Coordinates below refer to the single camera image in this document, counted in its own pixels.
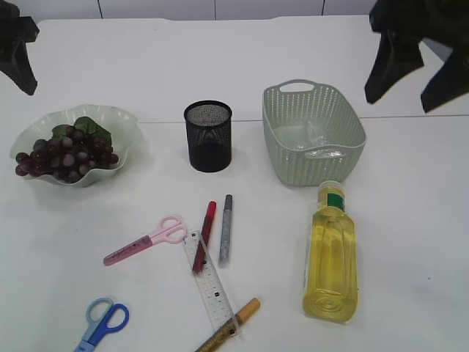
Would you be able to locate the clear plastic sheet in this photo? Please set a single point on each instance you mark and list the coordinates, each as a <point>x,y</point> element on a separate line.
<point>315,140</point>

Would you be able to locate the clear plastic ruler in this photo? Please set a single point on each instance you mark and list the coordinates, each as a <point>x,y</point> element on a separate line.
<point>213,295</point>

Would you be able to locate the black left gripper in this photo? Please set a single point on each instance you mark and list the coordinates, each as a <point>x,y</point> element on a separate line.
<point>16,31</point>

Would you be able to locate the yellow tea drink bottle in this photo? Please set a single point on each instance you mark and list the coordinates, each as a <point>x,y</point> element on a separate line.
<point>330,279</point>

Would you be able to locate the red marker pen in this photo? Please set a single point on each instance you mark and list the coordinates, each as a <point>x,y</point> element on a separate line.
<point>199,259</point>

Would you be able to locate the green woven plastic basket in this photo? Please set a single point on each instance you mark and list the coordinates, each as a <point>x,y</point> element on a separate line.
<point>296,102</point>

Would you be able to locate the pink scissors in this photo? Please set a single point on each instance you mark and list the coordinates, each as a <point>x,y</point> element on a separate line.
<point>170,229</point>

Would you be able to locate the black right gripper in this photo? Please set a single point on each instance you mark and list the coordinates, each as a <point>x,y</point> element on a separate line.
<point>404,24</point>

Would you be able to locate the black mesh pen holder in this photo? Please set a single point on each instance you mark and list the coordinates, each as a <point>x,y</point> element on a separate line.
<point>209,135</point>

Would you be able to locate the gold marker pen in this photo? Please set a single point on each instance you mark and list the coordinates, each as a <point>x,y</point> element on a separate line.
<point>231,327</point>

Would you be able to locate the pale green wavy plate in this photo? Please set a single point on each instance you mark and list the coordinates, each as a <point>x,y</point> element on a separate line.
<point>121,124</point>

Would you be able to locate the grey glitter pen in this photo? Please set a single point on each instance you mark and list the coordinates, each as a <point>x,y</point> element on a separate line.
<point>226,232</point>

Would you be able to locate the blue scissors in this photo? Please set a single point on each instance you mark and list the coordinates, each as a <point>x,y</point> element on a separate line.
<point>98,328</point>

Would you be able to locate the purple artificial grape bunch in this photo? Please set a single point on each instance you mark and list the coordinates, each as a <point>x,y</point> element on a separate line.
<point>70,154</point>

